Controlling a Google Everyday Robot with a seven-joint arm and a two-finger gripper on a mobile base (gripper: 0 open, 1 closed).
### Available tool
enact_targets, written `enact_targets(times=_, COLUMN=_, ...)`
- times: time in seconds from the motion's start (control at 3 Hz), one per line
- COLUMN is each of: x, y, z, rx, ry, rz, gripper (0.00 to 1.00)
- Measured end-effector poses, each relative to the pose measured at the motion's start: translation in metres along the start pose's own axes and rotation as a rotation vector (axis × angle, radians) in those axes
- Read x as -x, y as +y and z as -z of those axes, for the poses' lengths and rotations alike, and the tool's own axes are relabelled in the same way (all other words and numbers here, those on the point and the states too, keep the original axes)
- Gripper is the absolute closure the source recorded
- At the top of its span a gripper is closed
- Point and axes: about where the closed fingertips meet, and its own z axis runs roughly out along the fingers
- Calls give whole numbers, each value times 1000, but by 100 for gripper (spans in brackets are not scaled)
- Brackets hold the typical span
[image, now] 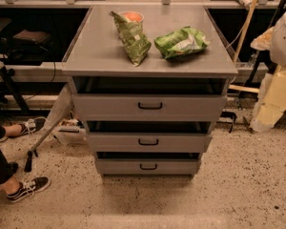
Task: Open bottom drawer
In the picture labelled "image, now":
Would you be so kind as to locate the grey bottom drawer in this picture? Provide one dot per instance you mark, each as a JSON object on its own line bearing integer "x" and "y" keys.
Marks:
{"x": 147, "y": 167}

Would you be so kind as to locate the grey drawer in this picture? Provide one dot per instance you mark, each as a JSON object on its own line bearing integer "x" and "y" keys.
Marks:
{"x": 139, "y": 142}
{"x": 147, "y": 167}
{"x": 132, "y": 107}

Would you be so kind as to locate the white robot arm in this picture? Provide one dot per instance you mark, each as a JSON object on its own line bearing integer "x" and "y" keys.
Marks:
{"x": 271, "y": 103}

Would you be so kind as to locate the grey drawer cabinet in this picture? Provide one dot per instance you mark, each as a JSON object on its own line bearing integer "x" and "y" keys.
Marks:
{"x": 98, "y": 64}

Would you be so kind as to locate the grey top drawer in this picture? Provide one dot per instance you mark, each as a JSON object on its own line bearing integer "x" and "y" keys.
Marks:
{"x": 132, "y": 107}

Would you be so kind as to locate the grey middle drawer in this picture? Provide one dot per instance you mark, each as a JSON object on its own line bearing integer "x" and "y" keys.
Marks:
{"x": 139, "y": 142}

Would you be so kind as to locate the upright green chip bag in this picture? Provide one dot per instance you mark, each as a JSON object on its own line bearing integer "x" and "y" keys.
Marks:
{"x": 134, "y": 40}

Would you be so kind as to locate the clear plastic box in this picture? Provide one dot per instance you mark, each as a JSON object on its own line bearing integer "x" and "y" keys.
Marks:
{"x": 70, "y": 131}

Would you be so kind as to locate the grey tripod leg pole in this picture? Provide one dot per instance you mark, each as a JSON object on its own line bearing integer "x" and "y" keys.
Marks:
{"x": 60, "y": 109}

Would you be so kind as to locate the lying green chip bag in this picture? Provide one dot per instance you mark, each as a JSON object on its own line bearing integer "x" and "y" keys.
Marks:
{"x": 182, "y": 42}

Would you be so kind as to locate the orange cup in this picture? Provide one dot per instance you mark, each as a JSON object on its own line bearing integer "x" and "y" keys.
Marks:
{"x": 133, "y": 15}

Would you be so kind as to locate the black sneaker far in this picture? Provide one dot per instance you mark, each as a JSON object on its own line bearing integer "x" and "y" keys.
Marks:
{"x": 32, "y": 125}

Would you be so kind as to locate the black sneaker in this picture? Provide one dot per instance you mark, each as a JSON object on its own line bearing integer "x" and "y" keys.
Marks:
{"x": 32, "y": 125}
{"x": 29, "y": 188}

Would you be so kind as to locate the black box on shelf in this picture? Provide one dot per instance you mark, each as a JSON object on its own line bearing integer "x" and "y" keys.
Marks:
{"x": 26, "y": 37}

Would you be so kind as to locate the black sneaker near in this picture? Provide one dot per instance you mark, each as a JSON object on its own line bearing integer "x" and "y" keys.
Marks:
{"x": 29, "y": 188}

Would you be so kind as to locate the wooden easel frame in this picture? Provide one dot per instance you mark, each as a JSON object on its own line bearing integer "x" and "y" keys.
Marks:
{"x": 243, "y": 32}

